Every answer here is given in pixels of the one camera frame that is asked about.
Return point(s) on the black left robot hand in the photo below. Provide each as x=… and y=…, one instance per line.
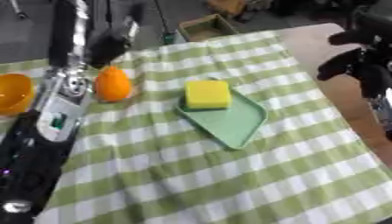
x=106, y=46

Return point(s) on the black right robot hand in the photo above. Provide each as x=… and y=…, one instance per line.
x=370, y=67

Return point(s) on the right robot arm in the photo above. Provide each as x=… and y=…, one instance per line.
x=384, y=113

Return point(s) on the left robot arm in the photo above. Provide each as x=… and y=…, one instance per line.
x=35, y=151

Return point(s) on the small green plug box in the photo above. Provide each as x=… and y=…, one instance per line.
x=169, y=38

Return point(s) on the open tan cardboard box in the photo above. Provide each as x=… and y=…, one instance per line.
x=207, y=28

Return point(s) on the orange toy fruit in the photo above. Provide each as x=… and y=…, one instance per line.
x=112, y=84

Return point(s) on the orange plastic bowl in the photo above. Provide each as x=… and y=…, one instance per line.
x=14, y=93

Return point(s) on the yellow sponge block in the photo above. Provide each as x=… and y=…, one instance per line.
x=207, y=94

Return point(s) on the tan object on floor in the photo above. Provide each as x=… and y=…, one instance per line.
x=227, y=6

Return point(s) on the pale green plastic tray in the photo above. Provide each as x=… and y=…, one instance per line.
x=229, y=122

